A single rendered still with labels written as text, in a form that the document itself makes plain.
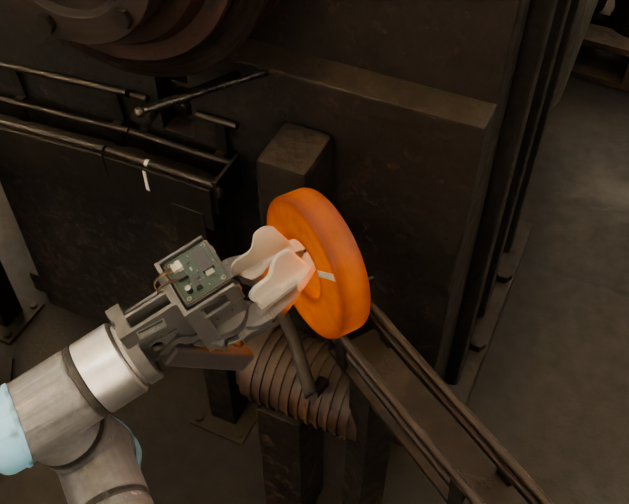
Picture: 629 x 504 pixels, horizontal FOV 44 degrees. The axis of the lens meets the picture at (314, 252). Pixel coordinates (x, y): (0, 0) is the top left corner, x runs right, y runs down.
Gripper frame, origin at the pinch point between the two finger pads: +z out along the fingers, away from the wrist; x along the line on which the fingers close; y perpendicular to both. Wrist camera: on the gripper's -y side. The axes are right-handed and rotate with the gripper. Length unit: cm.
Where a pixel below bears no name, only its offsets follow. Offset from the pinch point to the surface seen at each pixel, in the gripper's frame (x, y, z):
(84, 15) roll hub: 38.0, 11.1, -6.0
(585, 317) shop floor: 20, -112, 61
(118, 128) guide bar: 56, -21, -9
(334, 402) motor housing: 4.9, -41.5, -4.4
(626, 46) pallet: 86, -117, 137
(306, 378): 7.7, -35.8, -6.1
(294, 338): 14.2, -35.5, -4.3
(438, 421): -10.3, -30.7, 4.3
